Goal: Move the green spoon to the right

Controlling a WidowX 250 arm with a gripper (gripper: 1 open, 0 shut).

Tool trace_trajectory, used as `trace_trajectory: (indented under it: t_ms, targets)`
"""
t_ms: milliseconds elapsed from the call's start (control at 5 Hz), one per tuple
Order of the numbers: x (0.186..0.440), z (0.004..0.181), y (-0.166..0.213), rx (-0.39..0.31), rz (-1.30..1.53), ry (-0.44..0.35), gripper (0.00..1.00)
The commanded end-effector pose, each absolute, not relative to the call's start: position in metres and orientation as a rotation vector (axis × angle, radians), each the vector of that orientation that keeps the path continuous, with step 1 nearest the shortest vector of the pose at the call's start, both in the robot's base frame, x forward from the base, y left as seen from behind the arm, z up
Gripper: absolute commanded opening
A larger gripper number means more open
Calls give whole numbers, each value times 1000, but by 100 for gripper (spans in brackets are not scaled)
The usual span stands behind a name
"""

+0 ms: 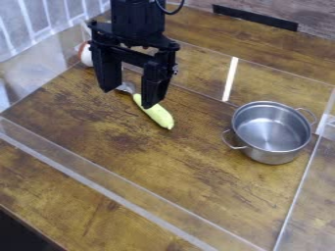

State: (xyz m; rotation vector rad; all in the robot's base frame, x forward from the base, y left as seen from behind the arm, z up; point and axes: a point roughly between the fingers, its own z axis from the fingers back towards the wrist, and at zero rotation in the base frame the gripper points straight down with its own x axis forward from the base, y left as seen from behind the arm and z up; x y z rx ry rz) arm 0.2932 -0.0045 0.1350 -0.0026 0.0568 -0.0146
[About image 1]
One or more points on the stainless steel pot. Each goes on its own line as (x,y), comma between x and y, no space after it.
(270,131)

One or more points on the white mushroom toy red cap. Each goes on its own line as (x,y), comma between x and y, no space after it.
(86,54)

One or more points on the black bar on table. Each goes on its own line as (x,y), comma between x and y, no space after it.
(256,18)

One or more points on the green handled metal spoon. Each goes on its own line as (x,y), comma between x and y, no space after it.
(158,113)

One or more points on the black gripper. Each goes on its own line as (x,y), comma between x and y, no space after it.
(132,38)

